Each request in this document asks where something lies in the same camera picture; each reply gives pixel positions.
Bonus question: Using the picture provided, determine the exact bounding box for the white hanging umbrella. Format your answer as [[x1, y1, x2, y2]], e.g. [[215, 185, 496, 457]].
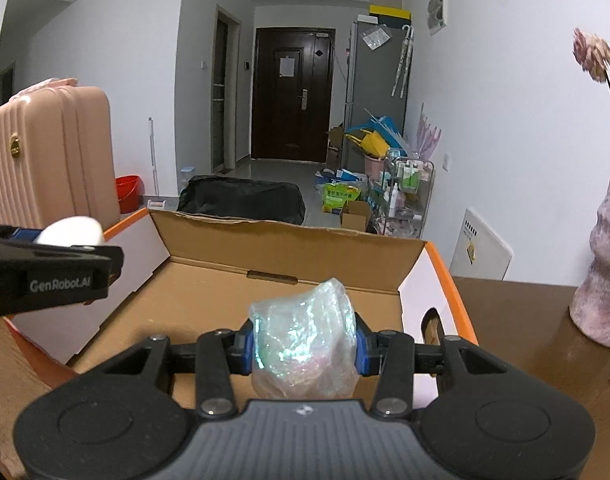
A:
[[402, 26, 416, 99], [391, 25, 410, 97]]

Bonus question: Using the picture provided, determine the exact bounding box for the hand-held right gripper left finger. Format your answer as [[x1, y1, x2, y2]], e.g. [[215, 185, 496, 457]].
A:
[[104, 321, 254, 419]]

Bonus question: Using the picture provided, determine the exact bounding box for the blue bag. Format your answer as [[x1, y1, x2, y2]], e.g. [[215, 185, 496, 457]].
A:
[[345, 115, 410, 157]]

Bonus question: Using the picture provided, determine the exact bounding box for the group of skincare bottles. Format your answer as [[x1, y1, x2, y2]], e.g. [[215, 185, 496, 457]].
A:
[[397, 157, 431, 194]]

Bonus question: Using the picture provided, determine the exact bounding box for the yellow black box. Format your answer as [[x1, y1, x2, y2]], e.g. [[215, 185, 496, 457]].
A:
[[368, 4, 412, 29]]

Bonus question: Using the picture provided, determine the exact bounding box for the white wall panel box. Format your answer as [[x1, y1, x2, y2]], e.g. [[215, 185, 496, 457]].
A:
[[427, 0, 448, 36]]

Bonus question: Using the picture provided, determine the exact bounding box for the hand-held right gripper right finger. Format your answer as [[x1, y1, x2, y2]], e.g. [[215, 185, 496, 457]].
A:
[[355, 314, 508, 420]]

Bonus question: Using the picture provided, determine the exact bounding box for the dark wooden door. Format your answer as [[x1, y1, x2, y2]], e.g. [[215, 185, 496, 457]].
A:
[[251, 27, 336, 164]]

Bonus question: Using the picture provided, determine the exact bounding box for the metal rolling cart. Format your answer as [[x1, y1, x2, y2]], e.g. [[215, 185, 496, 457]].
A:
[[379, 156, 436, 239]]

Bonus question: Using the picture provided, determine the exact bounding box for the iridescent plastic bag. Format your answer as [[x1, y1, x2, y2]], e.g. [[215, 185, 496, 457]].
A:
[[248, 276, 360, 401]]

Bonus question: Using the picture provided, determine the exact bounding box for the pink ribbed suitcase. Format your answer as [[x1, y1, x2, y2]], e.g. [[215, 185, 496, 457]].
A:
[[0, 84, 122, 233]]

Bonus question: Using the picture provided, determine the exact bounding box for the pink wrapping paper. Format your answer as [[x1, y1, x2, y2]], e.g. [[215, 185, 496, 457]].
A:
[[407, 102, 444, 161]]

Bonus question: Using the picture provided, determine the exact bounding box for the pink bin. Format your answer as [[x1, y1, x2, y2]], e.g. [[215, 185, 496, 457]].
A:
[[364, 154, 388, 181]]

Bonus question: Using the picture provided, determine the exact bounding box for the bunch of dried pink roses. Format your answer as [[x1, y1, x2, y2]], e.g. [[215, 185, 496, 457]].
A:
[[572, 27, 610, 142]]

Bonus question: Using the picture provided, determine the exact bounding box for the grey refrigerator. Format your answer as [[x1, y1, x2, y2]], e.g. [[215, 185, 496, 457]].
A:
[[342, 19, 412, 171]]

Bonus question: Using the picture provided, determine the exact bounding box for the brown cardboard box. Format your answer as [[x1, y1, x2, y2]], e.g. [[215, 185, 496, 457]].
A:
[[326, 125, 346, 169]]

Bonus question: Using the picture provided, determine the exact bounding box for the yellow bag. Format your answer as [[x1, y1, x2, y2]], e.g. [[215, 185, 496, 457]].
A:
[[359, 130, 391, 159]]

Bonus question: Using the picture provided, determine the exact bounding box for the white leaning board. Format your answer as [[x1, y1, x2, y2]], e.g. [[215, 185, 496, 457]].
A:
[[449, 206, 514, 281]]

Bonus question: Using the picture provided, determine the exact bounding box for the small open cardboard box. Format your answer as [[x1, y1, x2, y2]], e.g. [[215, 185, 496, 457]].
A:
[[339, 200, 372, 231]]

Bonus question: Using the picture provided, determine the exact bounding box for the clear plastic bag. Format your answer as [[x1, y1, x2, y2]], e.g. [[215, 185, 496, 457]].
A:
[[362, 25, 394, 51]]

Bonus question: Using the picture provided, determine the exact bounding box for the green white bag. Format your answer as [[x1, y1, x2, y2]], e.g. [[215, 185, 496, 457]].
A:
[[322, 182, 362, 216]]

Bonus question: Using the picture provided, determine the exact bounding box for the white mop pole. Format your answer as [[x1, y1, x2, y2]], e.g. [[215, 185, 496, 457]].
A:
[[147, 116, 166, 210]]

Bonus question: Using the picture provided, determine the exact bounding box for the red bucket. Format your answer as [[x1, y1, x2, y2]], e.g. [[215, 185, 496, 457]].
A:
[[116, 175, 141, 214]]

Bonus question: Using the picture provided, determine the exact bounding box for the white round soft ball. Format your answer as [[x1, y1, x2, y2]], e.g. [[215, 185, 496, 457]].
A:
[[36, 216, 106, 247]]

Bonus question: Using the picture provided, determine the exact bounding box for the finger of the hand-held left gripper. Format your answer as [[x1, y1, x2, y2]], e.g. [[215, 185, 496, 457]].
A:
[[0, 224, 42, 244], [0, 241, 124, 279]]

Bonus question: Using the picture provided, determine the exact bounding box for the side room doorway frame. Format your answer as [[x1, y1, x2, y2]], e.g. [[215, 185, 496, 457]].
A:
[[210, 4, 244, 176]]

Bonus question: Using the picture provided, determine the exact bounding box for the black floor bag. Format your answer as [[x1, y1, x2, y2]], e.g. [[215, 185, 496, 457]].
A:
[[177, 175, 306, 226]]

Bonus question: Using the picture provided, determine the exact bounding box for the pink textured vase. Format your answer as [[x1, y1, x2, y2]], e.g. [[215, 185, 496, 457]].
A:
[[569, 145, 610, 349]]

